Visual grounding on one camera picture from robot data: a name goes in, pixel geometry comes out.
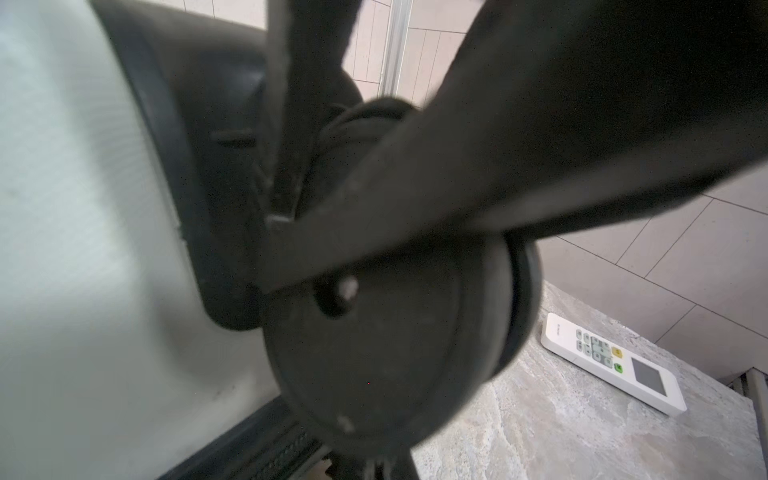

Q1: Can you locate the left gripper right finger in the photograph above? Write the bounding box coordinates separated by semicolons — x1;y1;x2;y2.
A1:
254;1;767;292

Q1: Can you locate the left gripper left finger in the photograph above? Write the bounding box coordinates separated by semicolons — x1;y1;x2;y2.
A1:
263;1;361;224

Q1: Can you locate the black white suitcase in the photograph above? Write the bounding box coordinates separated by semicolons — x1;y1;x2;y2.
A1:
1;1;512;479

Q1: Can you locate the white remote control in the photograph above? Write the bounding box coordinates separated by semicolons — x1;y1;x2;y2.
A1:
540;313;687;417

